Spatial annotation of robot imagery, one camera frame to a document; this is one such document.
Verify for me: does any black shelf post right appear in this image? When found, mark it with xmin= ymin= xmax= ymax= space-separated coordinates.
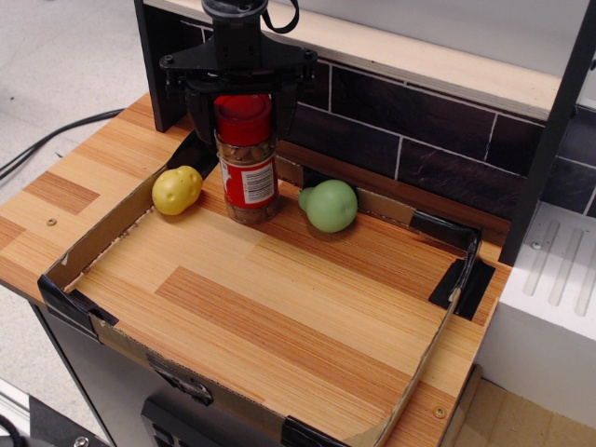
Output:
xmin=499 ymin=0 xmax=595 ymax=266

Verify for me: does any black shelf post left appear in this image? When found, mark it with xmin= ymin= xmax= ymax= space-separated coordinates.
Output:
xmin=134 ymin=0 xmax=211 ymax=132

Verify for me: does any red-capped spice bottle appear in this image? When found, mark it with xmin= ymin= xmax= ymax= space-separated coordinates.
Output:
xmin=214 ymin=94 xmax=279 ymax=224

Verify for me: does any black shelf post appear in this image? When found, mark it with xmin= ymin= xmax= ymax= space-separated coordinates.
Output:
xmin=499 ymin=0 xmax=595 ymax=266
xmin=134 ymin=0 xmax=211 ymax=132

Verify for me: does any cardboard fence with black tape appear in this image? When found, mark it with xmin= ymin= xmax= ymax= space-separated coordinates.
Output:
xmin=31 ymin=154 xmax=481 ymax=446

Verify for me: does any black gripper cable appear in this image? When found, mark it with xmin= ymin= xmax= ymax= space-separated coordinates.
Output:
xmin=260 ymin=0 xmax=300 ymax=34

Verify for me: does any black cable on floor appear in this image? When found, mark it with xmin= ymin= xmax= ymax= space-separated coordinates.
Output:
xmin=0 ymin=108 xmax=126 ymax=181

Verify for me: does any yellow toy potato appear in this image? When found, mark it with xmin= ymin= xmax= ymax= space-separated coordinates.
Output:
xmin=152 ymin=166 xmax=203 ymax=216

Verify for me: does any green toy pear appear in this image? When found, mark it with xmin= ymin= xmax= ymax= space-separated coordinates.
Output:
xmin=297 ymin=180 xmax=359 ymax=233

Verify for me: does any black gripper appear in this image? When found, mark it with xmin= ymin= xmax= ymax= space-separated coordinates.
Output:
xmin=159 ymin=20 xmax=318 ymax=142

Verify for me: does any light wooden shelf board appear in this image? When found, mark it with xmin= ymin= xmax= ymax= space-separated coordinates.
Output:
xmin=142 ymin=0 xmax=562 ymax=123

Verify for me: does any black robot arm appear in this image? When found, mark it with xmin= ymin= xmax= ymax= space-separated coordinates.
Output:
xmin=159 ymin=1 xmax=318 ymax=144

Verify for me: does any black cabinet under table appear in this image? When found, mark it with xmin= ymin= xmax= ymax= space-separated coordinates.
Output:
xmin=33 ymin=306 xmax=280 ymax=446

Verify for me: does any white sink drainboard unit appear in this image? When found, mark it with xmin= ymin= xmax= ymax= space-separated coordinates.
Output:
xmin=478 ymin=203 xmax=595 ymax=427

